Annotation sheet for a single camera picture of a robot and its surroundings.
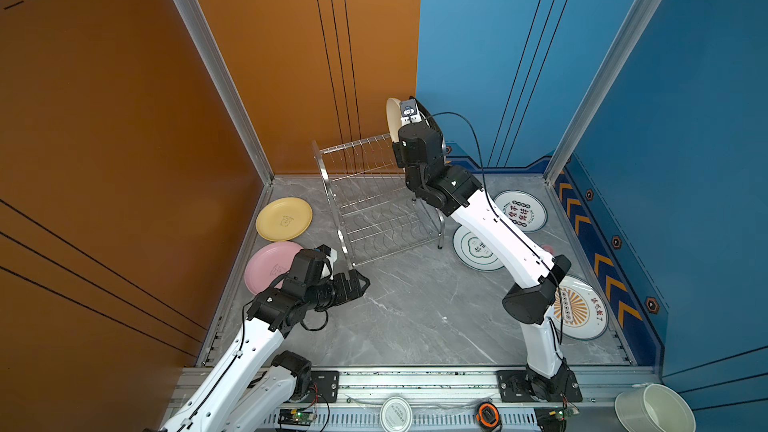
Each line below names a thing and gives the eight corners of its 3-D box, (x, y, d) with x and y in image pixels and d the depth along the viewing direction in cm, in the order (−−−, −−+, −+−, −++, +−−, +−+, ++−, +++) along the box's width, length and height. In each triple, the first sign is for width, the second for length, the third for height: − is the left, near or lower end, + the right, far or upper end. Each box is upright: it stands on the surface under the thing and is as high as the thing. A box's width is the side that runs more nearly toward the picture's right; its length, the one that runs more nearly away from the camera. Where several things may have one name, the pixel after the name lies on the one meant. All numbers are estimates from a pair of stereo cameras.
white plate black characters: (501, 232, 106) (503, 227, 103) (491, 195, 117) (493, 190, 114) (550, 232, 106) (553, 227, 103) (535, 195, 117) (538, 190, 114)
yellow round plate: (250, 241, 104) (248, 238, 102) (265, 200, 115) (263, 197, 114) (307, 241, 104) (306, 238, 102) (316, 200, 115) (315, 197, 114)
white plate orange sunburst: (559, 333, 84) (564, 330, 82) (557, 274, 95) (561, 270, 93) (607, 348, 81) (613, 345, 79) (600, 285, 93) (605, 282, 91)
